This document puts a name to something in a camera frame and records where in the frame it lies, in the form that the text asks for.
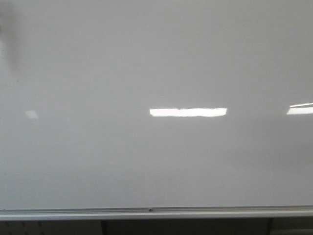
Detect white whiteboard with aluminium frame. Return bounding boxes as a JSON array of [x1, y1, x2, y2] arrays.
[[0, 0, 313, 221]]

